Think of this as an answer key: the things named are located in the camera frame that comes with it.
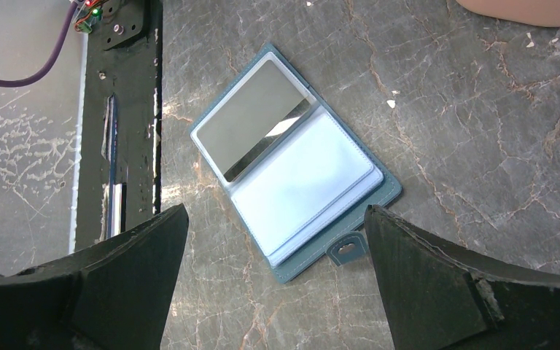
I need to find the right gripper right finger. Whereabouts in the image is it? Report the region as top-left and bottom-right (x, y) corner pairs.
(365, 205), (560, 349)

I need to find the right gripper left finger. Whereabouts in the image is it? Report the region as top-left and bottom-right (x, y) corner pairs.
(0, 204), (189, 349)

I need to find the teal card holder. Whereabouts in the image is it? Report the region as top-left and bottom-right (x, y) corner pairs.
(190, 43), (402, 284)

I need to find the black credit card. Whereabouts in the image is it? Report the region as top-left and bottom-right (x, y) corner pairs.
(193, 55), (313, 182)

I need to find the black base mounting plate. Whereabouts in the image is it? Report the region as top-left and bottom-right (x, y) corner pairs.
(71, 1), (163, 251)

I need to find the pink oval tray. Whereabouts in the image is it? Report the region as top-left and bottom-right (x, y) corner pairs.
(456, 0), (560, 27)

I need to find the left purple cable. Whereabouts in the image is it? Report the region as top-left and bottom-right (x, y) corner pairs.
(0, 0), (80, 89)

